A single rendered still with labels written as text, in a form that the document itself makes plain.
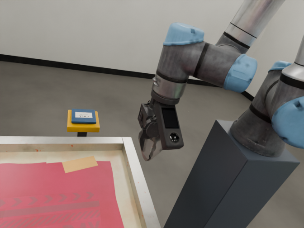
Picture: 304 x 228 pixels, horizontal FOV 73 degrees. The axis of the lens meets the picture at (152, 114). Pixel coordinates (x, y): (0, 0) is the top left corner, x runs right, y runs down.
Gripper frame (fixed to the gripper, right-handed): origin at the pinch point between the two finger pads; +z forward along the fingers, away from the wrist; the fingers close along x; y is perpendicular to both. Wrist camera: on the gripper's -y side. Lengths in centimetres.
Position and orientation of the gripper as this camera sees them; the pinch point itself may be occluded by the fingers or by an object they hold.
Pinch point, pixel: (148, 159)
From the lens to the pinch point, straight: 59.3
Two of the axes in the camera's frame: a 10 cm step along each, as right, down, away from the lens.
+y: -2.9, -5.6, 7.8
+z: -2.5, 8.3, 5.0
